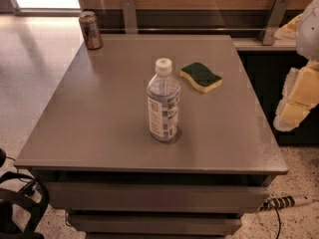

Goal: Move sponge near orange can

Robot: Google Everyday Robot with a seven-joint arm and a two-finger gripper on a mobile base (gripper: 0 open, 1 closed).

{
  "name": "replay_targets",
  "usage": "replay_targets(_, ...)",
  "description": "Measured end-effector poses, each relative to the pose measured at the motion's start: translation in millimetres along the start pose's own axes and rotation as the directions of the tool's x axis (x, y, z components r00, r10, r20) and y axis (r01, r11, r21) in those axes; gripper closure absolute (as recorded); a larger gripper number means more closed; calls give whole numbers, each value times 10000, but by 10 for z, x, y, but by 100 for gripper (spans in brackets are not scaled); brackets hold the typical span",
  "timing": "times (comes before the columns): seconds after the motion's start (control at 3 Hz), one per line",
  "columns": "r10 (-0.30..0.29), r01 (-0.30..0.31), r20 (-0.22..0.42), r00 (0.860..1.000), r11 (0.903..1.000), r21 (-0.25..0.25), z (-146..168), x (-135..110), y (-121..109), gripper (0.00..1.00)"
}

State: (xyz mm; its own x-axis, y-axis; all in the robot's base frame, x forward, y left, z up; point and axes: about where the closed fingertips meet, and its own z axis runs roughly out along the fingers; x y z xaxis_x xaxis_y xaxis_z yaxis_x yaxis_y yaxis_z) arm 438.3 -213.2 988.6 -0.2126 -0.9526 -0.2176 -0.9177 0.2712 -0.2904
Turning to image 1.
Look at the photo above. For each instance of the metal bracket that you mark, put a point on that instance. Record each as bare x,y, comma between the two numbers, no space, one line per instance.
276,14
130,16

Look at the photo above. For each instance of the right metal bracket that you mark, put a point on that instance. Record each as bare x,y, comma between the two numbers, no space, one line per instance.
276,14

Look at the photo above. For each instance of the orange soda can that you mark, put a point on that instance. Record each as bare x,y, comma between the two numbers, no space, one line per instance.
90,30

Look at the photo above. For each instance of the top grey drawer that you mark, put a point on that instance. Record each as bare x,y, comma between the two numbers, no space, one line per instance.
155,198

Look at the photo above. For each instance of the left metal bracket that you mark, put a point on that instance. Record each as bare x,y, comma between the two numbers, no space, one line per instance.
130,16

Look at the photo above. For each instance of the lower grey drawer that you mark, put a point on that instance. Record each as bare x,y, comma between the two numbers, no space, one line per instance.
155,225

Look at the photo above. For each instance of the clear plastic water bottle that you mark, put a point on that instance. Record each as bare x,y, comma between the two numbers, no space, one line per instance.
163,101

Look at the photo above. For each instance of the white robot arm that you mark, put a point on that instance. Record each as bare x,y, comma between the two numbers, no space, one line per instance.
307,39

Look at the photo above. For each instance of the black chair base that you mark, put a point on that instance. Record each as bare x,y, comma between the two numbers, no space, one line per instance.
8,228

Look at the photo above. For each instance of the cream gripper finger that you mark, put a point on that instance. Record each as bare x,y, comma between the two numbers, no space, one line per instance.
300,95
289,30

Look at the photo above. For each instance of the white power strip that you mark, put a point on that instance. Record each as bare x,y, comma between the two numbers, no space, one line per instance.
285,202

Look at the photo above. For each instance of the green and yellow sponge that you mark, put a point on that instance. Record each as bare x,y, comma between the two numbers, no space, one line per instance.
201,77

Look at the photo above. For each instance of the grey drawer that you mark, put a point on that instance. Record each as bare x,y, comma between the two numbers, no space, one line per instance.
155,225
155,198

